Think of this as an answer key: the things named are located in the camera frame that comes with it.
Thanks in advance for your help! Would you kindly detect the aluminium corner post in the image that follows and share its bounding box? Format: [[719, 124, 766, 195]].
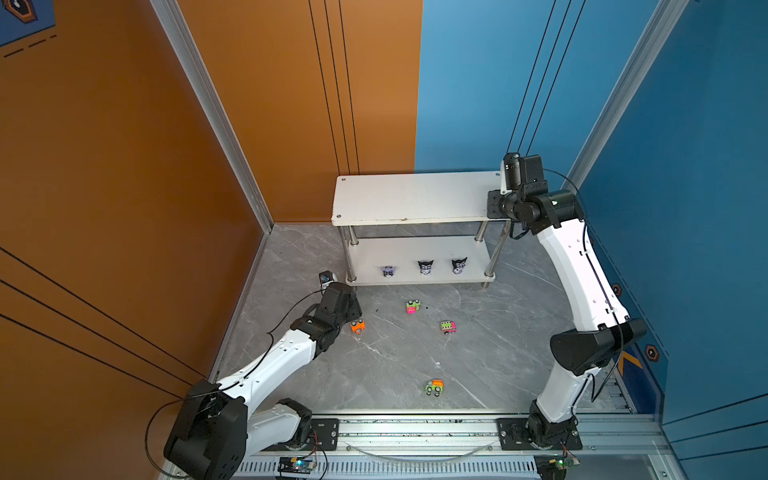
[[566, 0, 689, 191], [150, 0, 274, 235]]

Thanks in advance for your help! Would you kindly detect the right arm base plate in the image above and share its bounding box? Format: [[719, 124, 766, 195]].
[[496, 416, 583, 451]]

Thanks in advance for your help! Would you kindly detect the left aluminium corner post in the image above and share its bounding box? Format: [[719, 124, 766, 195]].
[[150, 0, 274, 235]]

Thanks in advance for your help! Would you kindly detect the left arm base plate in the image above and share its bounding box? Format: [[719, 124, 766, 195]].
[[280, 417, 340, 452]]

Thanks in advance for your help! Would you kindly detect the right aluminium corner post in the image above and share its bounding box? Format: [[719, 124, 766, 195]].
[[566, 0, 689, 191]]

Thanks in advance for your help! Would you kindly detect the green orange toy truck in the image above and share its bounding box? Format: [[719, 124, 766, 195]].
[[425, 379, 445, 398]]

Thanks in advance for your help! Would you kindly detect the right circuit board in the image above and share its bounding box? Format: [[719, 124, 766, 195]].
[[534, 456, 581, 480]]

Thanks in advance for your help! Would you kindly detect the orange toy car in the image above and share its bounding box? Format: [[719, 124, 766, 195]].
[[350, 320, 366, 334]]

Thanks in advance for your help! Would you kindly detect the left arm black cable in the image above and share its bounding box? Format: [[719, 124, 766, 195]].
[[143, 287, 328, 480]]

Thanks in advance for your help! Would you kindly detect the black purple Kuromi figure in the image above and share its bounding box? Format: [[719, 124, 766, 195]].
[[451, 257, 468, 275]]

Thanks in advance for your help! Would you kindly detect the left circuit board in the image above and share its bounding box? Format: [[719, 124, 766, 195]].
[[276, 456, 319, 479]]

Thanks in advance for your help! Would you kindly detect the white two-tier shelf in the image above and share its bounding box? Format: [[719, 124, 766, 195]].
[[331, 171, 502, 287]]

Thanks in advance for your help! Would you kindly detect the circuit board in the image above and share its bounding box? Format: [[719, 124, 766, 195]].
[[276, 456, 319, 479], [534, 456, 581, 480]]

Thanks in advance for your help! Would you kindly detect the purple black figure toy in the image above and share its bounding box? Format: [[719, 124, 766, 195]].
[[417, 260, 434, 276]]

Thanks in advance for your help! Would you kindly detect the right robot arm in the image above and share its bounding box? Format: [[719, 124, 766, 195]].
[[487, 152, 647, 449]]

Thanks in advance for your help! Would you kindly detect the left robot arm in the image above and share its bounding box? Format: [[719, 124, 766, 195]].
[[163, 282, 362, 479]]

